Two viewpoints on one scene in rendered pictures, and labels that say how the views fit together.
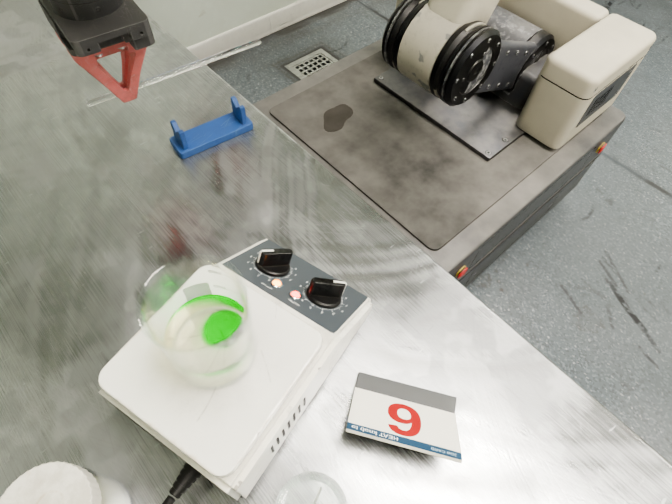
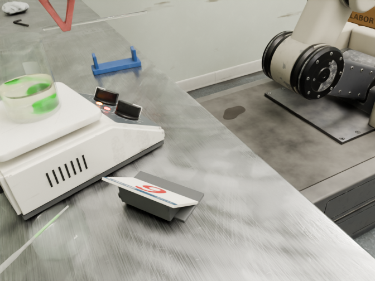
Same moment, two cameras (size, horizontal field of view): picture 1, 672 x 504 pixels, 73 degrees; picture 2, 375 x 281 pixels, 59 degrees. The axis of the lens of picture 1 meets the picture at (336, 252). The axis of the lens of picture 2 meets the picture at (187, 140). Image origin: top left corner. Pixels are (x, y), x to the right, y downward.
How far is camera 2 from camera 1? 0.28 m
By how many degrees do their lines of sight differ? 26
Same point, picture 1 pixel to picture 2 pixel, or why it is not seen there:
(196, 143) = (104, 67)
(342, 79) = (243, 93)
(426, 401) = (179, 192)
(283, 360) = (69, 117)
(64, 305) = not seen: outside the picture
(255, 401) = (39, 130)
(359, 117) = (249, 113)
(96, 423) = not seen: outside the picture
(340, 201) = (176, 96)
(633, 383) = not seen: outside the picture
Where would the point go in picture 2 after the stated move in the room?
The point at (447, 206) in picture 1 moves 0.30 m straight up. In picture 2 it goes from (302, 168) to (320, 74)
